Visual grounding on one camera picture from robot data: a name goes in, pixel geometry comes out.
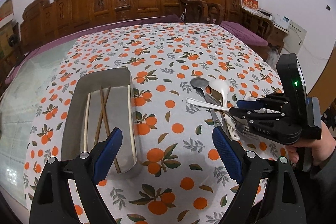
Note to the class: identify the white plastic soup spoon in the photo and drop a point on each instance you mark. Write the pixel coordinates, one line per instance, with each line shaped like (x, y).
(220, 88)

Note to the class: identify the purple armchair cushion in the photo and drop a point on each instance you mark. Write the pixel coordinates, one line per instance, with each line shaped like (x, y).
(246, 36)

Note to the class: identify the person's right hand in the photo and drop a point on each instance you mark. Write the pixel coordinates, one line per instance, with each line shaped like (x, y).
(321, 149)

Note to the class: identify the dark wooden chopstick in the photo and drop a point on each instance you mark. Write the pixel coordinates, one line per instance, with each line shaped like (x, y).
(98, 129)
(105, 119)

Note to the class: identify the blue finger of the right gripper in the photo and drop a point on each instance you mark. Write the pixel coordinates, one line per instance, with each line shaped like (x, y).
(246, 114)
(249, 105)

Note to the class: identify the small black desk fan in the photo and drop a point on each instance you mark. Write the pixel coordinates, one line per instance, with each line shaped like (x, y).
(13, 40)

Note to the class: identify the large cardboard box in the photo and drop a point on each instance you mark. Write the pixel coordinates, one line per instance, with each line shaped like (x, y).
(8, 27)

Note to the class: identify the red gift box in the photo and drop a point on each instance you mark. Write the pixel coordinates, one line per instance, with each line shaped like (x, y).
(250, 4)

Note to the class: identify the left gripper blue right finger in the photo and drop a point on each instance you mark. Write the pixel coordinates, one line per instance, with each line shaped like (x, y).
(227, 154)

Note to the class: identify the rectangular metal tray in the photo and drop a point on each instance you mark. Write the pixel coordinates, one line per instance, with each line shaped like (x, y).
(116, 108)

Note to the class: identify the wooden side table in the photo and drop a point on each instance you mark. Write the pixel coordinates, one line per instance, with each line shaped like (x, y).
(264, 27)

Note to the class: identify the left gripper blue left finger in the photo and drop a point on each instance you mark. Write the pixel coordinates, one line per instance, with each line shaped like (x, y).
(104, 154)

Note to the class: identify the metal fork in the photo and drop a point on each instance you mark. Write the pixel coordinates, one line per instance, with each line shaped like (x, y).
(240, 127)

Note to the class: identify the orange print tablecloth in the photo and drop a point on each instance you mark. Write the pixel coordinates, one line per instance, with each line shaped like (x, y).
(179, 176)

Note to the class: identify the white wall distribution box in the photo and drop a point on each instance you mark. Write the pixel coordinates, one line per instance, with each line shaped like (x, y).
(295, 38)

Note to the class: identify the carved wooden sofa bench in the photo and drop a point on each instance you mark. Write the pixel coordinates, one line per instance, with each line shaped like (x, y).
(45, 20)

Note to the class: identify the white router box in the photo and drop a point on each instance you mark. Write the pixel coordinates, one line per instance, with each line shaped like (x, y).
(281, 21)

